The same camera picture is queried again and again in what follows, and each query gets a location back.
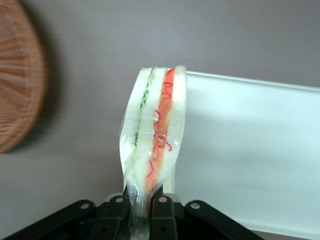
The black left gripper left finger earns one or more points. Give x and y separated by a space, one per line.
110 220

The cream plastic serving tray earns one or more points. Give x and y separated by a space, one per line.
250 150

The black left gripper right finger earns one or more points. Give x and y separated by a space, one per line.
165 220

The triangle sandwich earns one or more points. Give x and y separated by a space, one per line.
157 125

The brown round wicker basket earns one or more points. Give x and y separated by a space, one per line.
17 82

